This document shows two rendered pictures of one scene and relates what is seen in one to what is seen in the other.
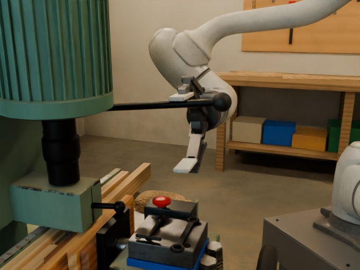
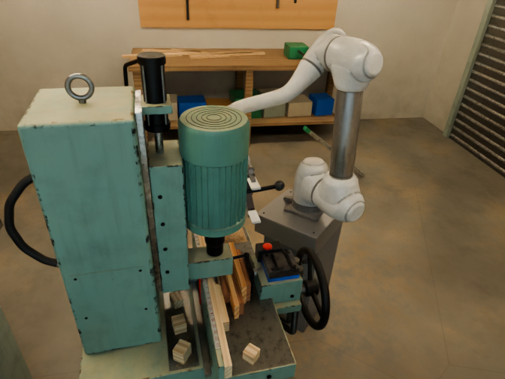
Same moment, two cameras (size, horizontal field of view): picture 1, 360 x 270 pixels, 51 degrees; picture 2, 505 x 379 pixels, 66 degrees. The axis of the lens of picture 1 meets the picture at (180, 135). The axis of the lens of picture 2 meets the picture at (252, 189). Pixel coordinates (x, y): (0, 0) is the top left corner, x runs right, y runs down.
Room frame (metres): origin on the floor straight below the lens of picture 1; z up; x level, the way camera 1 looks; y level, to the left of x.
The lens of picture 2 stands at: (-0.21, 0.59, 1.84)
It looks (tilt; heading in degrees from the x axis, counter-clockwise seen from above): 33 degrees down; 327
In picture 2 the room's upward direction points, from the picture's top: 3 degrees clockwise
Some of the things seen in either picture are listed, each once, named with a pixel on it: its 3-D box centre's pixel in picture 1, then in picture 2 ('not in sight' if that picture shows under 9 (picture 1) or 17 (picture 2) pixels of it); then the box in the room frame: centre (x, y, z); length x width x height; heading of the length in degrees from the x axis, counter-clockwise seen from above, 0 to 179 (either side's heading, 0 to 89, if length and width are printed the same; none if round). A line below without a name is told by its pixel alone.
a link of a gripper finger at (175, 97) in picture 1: (181, 96); (253, 183); (0.70, 0.00, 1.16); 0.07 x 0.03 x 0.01; 163
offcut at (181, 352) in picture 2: not in sight; (182, 351); (0.47, 0.36, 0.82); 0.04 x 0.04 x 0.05; 36
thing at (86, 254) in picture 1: (110, 245); (242, 274); (0.56, 0.12, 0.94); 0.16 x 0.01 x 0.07; 163
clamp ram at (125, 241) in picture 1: (132, 247); (257, 271); (0.53, 0.08, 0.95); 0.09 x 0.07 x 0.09; 163
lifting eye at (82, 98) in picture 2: not in sight; (80, 88); (0.68, 0.47, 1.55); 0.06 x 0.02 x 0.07; 73
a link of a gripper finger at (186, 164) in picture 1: (185, 165); (254, 216); (0.70, -0.01, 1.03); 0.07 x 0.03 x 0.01; 163
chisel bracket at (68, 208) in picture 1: (57, 203); (208, 262); (0.60, 0.21, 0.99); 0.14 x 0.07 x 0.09; 73
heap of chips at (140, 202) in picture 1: (159, 199); (228, 233); (0.78, 0.05, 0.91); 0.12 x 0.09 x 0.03; 73
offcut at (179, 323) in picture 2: not in sight; (179, 323); (0.56, 0.33, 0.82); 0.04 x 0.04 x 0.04; 81
